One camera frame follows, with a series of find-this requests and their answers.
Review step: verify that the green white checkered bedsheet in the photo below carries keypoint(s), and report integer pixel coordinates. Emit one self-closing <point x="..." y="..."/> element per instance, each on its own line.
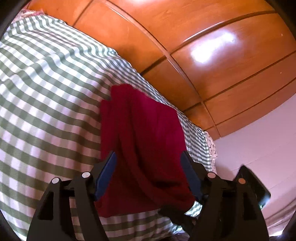
<point x="53" y="80"/>

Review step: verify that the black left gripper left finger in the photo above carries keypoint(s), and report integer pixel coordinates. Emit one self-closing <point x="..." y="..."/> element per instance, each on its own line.
<point x="52" y="219"/>

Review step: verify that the camera box with screen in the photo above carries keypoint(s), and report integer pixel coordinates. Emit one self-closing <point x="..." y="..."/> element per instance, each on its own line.
<point x="261" y="192"/>

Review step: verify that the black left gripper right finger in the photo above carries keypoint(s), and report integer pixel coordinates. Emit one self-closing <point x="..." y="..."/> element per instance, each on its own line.
<point x="229" y="211"/>

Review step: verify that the dark red garment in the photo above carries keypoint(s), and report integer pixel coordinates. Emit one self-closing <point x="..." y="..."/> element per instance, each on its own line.
<point x="148" y="141"/>

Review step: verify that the orange wooden wardrobe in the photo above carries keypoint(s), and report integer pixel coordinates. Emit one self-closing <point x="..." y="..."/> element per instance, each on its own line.
<point x="224" y="64"/>

